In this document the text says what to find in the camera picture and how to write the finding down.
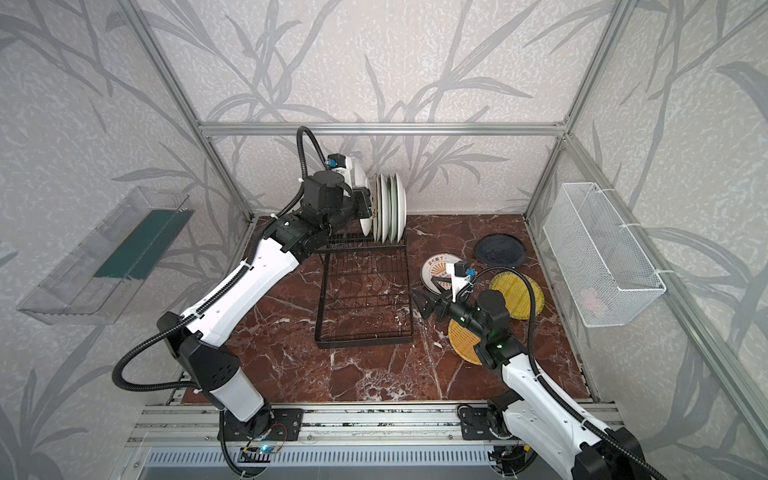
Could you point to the white plate dark lettered rim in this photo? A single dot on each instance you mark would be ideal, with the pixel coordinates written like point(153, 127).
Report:
point(385, 212)

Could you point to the mint green flower plate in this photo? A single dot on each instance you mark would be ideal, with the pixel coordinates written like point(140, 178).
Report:
point(394, 209)

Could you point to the dark blue oval plate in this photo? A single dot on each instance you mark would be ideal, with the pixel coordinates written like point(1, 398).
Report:
point(500, 249)

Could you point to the black wire dish rack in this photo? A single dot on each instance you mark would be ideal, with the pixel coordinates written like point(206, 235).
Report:
point(365, 297)

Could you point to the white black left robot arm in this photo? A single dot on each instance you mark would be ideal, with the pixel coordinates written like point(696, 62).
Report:
point(326, 202)

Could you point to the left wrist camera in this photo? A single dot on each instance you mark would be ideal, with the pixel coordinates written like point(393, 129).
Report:
point(337, 163)

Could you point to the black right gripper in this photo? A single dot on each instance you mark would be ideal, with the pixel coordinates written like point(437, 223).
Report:
point(445, 304)

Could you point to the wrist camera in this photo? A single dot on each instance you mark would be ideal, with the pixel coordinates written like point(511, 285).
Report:
point(461, 276)
point(337, 163)

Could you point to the cream floral plate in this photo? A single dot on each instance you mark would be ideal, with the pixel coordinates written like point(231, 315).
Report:
point(376, 208)

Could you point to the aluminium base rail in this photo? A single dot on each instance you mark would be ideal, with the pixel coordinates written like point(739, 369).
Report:
point(356, 434)

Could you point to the orange woven plate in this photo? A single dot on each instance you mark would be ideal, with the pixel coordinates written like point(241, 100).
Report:
point(463, 342)

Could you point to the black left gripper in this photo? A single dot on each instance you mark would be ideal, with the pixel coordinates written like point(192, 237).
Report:
point(362, 200)

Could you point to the white plate green emblem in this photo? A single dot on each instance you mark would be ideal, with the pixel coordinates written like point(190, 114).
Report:
point(356, 178)

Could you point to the clear plastic wall bin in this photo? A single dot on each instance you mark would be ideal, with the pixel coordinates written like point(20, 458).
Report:
point(95, 283)

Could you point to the orange sunburst plate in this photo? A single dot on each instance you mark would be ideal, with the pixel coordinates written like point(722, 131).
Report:
point(433, 272)
point(401, 207)

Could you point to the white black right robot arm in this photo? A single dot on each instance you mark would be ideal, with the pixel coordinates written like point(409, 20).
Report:
point(572, 441)

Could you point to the white wire mesh basket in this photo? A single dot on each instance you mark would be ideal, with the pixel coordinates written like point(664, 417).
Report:
point(608, 274)

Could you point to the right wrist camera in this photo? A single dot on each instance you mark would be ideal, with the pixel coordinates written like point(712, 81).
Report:
point(461, 276)

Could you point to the green yellow woven plate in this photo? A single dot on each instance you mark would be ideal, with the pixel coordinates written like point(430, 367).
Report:
point(516, 294)

